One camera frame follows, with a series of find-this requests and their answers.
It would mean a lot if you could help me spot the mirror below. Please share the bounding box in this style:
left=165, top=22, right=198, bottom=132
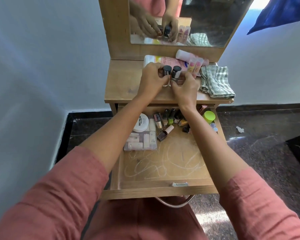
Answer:
left=129, top=0, right=256, bottom=48

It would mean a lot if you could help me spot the person's left hand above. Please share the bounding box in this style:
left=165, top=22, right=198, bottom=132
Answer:
left=137, top=62, right=171, bottom=98

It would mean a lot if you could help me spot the blue cloth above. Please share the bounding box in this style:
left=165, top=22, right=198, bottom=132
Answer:
left=247, top=0, right=300, bottom=35

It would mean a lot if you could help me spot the white bottle with pink cap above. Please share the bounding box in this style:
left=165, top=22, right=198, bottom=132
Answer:
left=175, top=49, right=210, bottom=66

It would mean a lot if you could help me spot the pink cream tube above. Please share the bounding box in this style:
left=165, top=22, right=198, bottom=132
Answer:
left=161, top=56, right=189, bottom=71

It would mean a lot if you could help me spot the white lotion tube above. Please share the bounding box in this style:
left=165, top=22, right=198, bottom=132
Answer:
left=143, top=55, right=164, bottom=68

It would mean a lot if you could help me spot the silver cap nail polish bottle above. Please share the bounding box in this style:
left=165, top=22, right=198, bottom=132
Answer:
left=153, top=112, right=163, bottom=131

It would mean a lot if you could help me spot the white round jar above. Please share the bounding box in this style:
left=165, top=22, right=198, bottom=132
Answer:
left=133, top=113, right=150, bottom=133

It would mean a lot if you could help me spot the person's right forearm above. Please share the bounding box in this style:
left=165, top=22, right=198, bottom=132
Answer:
left=177, top=107, right=251, bottom=191

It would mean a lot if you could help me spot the brown nail polish pink cap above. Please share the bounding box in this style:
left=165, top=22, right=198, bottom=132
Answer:
left=157, top=124, right=175, bottom=142

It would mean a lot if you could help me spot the green checked cloth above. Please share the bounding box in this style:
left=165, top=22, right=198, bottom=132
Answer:
left=199, top=64, right=236, bottom=99

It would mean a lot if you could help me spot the person's left forearm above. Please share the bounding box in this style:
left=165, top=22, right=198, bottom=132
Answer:
left=79, top=93, right=153, bottom=173

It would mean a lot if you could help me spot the wooden dressing table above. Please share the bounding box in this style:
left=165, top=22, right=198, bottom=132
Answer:
left=98, top=0, right=256, bottom=115

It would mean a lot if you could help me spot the wooden drawer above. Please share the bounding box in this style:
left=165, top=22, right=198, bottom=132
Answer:
left=101, top=104, right=227, bottom=200

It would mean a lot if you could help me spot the green lid jar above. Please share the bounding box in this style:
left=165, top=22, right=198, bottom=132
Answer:
left=202, top=110, right=216, bottom=125

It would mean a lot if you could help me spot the pink garment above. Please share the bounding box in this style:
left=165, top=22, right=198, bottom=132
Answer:
left=0, top=146, right=300, bottom=240

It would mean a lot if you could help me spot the metal drawer handle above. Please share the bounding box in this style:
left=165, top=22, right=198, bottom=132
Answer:
left=154, top=194, right=196, bottom=208

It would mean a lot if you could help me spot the person's right hand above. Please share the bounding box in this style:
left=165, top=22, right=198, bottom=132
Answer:
left=170, top=71, right=201, bottom=111

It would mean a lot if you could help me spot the pink and yellow lip balm pack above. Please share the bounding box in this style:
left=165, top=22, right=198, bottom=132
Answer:
left=187, top=57, right=205, bottom=78

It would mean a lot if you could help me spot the clear box of small bottles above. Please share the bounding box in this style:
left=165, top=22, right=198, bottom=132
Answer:
left=123, top=118, right=158, bottom=152

